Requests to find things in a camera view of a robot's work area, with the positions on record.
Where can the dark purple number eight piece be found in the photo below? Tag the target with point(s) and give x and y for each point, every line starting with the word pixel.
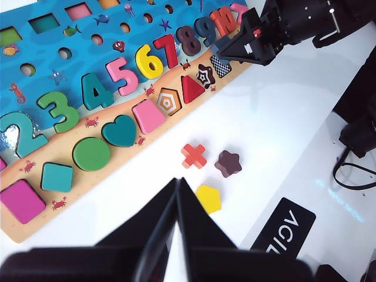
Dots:
pixel 181 38

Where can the green number three piece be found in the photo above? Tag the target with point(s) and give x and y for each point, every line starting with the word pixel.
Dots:
pixel 66 113

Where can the red number seven piece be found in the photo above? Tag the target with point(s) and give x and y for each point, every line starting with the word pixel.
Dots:
pixel 170 53

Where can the magenta number one piece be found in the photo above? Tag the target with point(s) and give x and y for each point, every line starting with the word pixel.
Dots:
pixel 2 164

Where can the teal number four piece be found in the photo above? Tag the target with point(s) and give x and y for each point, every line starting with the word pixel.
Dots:
pixel 105 97

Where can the pink number five piece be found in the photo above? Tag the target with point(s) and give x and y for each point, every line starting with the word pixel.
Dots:
pixel 129 85

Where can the colourful wooden puzzle board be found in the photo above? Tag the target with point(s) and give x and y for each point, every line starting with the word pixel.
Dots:
pixel 82 58

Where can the orange number ten piece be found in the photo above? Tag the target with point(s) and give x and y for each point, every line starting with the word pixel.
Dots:
pixel 218 20

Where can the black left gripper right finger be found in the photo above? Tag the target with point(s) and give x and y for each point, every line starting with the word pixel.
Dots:
pixel 199 232

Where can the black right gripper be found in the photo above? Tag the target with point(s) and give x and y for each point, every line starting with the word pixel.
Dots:
pixel 296 20

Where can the orange cross block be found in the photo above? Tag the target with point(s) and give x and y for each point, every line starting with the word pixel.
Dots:
pixel 194 155

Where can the dark blue square block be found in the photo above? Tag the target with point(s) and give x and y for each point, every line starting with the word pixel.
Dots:
pixel 221 43

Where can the black AgileX label plate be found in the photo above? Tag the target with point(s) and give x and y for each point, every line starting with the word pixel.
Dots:
pixel 307 218

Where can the dark purple star block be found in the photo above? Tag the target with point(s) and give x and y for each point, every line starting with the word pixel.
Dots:
pixel 227 163

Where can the green circle block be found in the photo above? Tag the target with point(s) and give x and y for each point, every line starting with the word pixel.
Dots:
pixel 91 154

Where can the yellow pentagon block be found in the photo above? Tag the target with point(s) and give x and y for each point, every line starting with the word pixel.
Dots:
pixel 210 199

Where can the red triangle block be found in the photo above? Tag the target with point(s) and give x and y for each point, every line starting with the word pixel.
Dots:
pixel 191 88

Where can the dark blue number nine piece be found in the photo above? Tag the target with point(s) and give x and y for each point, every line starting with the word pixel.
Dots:
pixel 209 36

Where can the teal number two piece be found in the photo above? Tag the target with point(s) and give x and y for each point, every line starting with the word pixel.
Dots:
pixel 32 145

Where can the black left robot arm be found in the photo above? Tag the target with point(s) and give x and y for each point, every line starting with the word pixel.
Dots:
pixel 329 274

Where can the teal heart block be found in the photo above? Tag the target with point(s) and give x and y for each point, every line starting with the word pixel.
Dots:
pixel 119 132

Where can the pink sign piece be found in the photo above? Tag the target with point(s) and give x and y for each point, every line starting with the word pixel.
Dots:
pixel 238 7

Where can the yellow number six piece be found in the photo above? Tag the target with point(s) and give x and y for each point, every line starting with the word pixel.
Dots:
pixel 144 58

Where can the magenta rectangle block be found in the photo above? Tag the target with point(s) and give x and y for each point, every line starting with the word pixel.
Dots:
pixel 22 202

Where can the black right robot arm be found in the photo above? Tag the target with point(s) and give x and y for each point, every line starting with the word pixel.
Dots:
pixel 364 88

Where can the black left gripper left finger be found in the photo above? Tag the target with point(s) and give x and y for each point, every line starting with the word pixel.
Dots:
pixel 152 229

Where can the pink trapezoid block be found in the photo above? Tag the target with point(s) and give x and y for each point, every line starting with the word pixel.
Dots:
pixel 149 117

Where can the teal square block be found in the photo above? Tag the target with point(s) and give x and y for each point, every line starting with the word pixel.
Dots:
pixel 57 177

